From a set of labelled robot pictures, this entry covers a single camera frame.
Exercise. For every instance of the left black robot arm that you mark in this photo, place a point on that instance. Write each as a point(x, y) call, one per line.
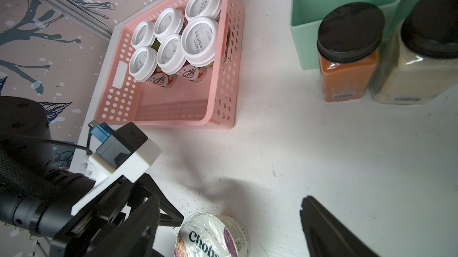
point(35, 195)

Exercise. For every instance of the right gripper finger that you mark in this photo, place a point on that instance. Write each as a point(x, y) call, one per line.
point(328, 237)

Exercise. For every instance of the Chobani yogurt cup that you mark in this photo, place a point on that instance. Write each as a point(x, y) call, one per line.
point(207, 235)

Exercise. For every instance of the white yogurt bottle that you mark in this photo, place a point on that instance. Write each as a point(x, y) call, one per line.
point(170, 21)
point(203, 8)
point(199, 42)

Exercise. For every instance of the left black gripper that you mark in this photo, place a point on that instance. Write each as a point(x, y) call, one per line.
point(122, 221)

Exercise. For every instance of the green yogurt cup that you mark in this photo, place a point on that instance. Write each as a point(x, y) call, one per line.
point(144, 35)
point(171, 60)
point(143, 67)

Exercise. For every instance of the beige spice bottle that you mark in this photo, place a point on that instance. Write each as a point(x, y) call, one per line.
point(420, 61)

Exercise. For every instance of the orange spice bottle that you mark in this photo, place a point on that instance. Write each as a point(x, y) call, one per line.
point(348, 43)

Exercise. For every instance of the pink plastic basket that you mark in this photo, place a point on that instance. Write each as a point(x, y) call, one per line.
point(210, 103)

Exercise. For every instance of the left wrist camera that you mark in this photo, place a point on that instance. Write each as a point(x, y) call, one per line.
point(126, 152)

